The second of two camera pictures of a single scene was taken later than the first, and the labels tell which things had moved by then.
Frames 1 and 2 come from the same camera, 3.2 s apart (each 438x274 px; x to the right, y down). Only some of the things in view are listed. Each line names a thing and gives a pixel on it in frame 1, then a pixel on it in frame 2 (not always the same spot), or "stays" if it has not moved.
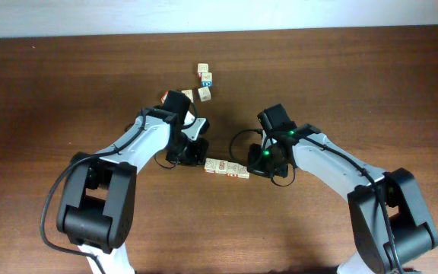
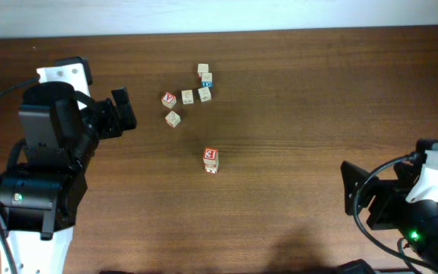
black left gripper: [197, 158] -> [112, 119]
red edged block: [242, 172] -> [211, 156]
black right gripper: [254, 166] -> [383, 192]
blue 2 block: [204, 93] stays
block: [233, 170] -> [211, 166]
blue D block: [207, 80] stays
